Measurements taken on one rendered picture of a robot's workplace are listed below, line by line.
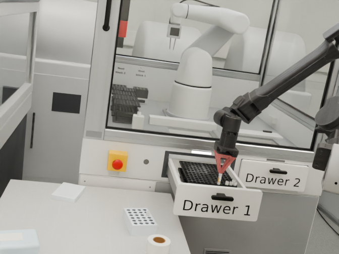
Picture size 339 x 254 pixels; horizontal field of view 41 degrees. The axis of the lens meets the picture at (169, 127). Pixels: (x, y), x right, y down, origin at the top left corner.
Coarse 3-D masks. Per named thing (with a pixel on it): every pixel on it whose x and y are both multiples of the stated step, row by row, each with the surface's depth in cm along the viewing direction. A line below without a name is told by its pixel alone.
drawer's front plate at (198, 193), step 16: (176, 192) 148; (192, 192) 147; (208, 192) 148; (224, 192) 149; (240, 192) 149; (256, 192) 150; (176, 208) 148; (192, 208) 149; (208, 208) 149; (240, 208) 151; (256, 208) 152
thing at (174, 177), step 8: (168, 160) 179; (176, 160) 181; (184, 160) 182; (192, 160) 182; (168, 168) 176; (176, 168) 182; (168, 176) 174; (176, 176) 162; (232, 176) 175; (176, 184) 159; (240, 184) 164
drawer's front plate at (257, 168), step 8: (248, 160) 182; (240, 168) 183; (248, 168) 183; (256, 168) 183; (264, 168) 184; (272, 168) 184; (280, 168) 185; (288, 168) 185; (296, 168) 186; (304, 168) 186; (240, 176) 183; (248, 176) 184; (264, 176) 185; (272, 176) 185; (280, 176) 186; (288, 176) 186; (296, 176) 186; (304, 176) 187; (248, 184) 185; (256, 184) 185; (264, 184) 186; (272, 184) 186; (288, 184) 187; (296, 184) 188; (304, 184) 188
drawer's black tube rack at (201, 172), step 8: (184, 168) 171; (192, 168) 171; (200, 168) 172; (208, 168) 174; (216, 168) 176; (184, 176) 170; (192, 176) 164; (200, 176) 164; (208, 176) 165; (216, 176) 167; (224, 176) 168
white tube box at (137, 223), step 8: (128, 208) 153; (136, 208) 154; (144, 208) 155; (128, 216) 147; (136, 216) 148; (144, 216) 149; (128, 224) 146; (136, 224) 142; (144, 224) 143; (152, 224) 144; (136, 232) 142; (144, 232) 143; (152, 232) 144
